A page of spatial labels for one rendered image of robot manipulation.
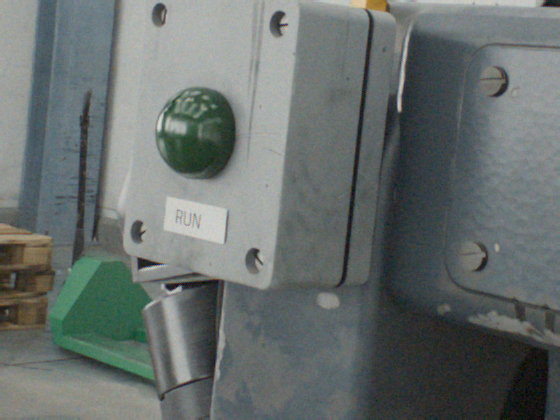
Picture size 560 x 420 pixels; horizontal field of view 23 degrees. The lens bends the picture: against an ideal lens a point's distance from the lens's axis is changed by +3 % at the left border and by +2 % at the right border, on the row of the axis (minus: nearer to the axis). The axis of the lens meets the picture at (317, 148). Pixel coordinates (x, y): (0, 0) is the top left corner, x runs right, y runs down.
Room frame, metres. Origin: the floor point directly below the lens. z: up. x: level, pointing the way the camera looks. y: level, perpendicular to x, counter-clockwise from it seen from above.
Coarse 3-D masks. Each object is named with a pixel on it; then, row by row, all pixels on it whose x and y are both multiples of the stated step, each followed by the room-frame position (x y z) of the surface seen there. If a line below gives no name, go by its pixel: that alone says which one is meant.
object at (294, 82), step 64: (192, 0) 0.44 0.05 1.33; (256, 0) 0.42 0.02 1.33; (192, 64) 0.44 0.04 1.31; (256, 64) 0.41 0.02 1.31; (320, 64) 0.41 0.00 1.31; (384, 64) 0.43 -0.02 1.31; (256, 128) 0.41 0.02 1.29; (320, 128) 0.41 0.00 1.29; (384, 128) 0.43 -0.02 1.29; (128, 192) 0.46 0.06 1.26; (192, 192) 0.43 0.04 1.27; (256, 192) 0.41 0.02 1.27; (320, 192) 0.42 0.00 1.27; (192, 256) 0.43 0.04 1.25; (256, 256) 0.41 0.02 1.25; (320, 256) 0.42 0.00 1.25
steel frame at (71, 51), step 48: (48, 0) 9.16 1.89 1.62; (96, 0) 8.94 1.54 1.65; (48, 48) 9.18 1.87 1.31; (96, 48) 8.96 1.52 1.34; (48, 96) 9.20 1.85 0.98; (96, 96) 8.99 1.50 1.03; (48, 144) 9.19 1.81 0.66; (96, 144) 9.01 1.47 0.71; (48, 192) 9.15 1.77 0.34; (96, 192) 9.04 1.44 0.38; (96, 240) 9.06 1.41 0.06
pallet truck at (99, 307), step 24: (72, 264) 6.11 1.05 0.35; (96, 264) 6.03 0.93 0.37; (120, 264) 6.09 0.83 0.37; (72, 288) 5.97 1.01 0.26; (96, 288) 5.98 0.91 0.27; (120, 288) 6.07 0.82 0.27; (72, 312) 5.87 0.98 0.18; (96, 312) 5.96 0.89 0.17; (120, 312) 6.05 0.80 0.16; (72, 336) 5.81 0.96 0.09; (96, 336) 5.85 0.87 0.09; (120, 336) 6.02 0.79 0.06; (144, 336) 6.04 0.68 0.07; (120, 360) 5.53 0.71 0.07; (144, 360) 5.47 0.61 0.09
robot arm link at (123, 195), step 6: (126, 174) 0.76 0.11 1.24; (126, 180) 0.75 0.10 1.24; (126, 186) 0.75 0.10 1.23; (120, 192) 0.75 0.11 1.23; (126, 192) 0.75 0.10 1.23; (120, 198) 0.75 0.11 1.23; (126, 198) 0.74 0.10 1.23; (120, 204) 0.75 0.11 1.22; (126, 204) 0.74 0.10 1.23; (120, 210) 0.75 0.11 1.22; (120, 216) 0.75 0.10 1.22; (120, 222) 0.75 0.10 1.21; (120, 228) 0.75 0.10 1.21
